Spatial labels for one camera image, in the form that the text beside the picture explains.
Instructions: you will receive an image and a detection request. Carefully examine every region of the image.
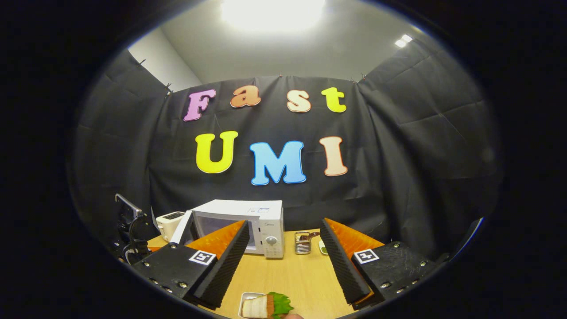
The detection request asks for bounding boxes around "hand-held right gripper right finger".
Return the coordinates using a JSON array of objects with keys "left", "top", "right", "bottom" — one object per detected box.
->
[{"left": 321, "top": 218, "right": 438, "bottom": 306}]

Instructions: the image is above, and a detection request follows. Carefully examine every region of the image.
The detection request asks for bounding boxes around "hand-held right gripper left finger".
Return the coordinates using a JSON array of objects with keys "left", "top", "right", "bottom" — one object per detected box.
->
[{"left": 132, "top": 220, "right": 251, "bottom": 309}]

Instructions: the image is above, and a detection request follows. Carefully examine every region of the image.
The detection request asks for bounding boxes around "lettuce sandwich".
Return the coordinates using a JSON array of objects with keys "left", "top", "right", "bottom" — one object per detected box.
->
[{"left": 241, "top": 292, "right": 294, "bottom": 319}]

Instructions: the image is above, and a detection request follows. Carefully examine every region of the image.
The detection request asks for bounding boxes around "white microwave oven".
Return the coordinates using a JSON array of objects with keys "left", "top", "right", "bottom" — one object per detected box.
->
[{"left": 170, "top": 199, "right": 285, "bottom": 259}]

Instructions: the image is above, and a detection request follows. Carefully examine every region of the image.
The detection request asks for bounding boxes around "small white plate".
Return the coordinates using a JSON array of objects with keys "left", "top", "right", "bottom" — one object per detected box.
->
[{"left": 238, "top": 292, "right": 266, "bottom": 319}]

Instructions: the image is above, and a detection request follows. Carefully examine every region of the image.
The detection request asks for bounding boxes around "white toaster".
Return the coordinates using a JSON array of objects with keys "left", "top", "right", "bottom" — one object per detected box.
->
[{"left": 156, "top": 211, "right": 186, "bottom": 242}]

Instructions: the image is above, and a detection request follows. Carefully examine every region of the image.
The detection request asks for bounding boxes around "large ceiling light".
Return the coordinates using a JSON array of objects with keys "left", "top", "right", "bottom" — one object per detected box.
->
[{"left": 221, "top": 0, "right": 326, "bottom": 31}]

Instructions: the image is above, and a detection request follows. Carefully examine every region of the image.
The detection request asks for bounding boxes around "metal wire utensil holder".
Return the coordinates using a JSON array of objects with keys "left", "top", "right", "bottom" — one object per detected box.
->
[{"left": 295, "top": 231, "right": 312, "bottom": 255}]

